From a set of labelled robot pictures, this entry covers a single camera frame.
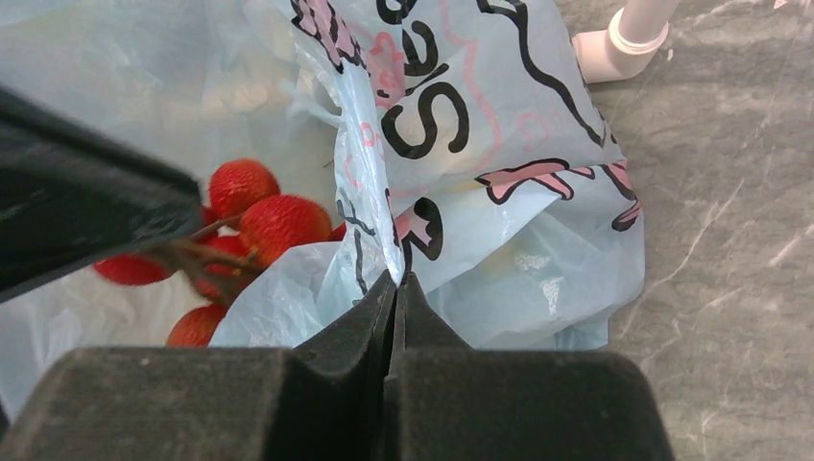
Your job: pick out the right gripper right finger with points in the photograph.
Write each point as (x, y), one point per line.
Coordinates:
(444, 400)

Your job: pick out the white pvc pipe frame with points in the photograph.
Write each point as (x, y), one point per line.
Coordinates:
(626, 47)

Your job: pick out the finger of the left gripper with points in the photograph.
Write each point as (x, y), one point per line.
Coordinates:
(71, 196)

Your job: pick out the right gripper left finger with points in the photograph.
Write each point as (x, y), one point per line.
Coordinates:
(312, 402)

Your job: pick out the light blue plastic bag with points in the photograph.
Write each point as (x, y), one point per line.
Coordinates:
(456, 139)

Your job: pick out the red fake fruit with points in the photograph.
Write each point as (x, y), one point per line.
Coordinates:
(248, 224)

